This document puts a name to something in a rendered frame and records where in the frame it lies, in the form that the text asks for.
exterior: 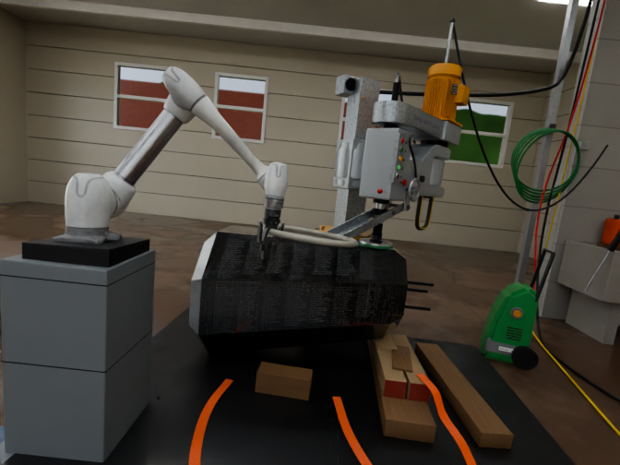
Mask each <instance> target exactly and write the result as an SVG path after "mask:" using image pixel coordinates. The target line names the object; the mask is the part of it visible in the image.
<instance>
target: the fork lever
mask: <svg viewBox="0 0 620 465"><path fill-rule="evenodd" d="M404 203H405V202H404ZM404 203H402V204H400V205H399V204H392V200H389V204H386V209H389V208H391V207H395V208H393V209H390V210H388V211H386V212H384V213H382V214H380V215H378V216H377V217H375V218H373V219H371V220H369V221H367V220H368V219H370V218H372V217H373V213H372V212H373V209H370V210H368V211H366V212H365V213H362V214H360V215H358V216H356V217H354V218H352V219H350V220H348V221H345V222H343V223H342V224H340V225H337V226H335V227H333V228H331V229H329V230H328V233H335V234H339V235H343V236H347V237H351V238H354V237H356V236H358V235H360V234H361V233H364V232H366V231H368V230H370V229H371V228H373V227H375V226H376V225H378V224H379V223H381V222H383V221H386V220H388V219H389V218H391V217H393V216H395V215H397V214H399V213H400V212H402V211H403V210H404Z"/></svg>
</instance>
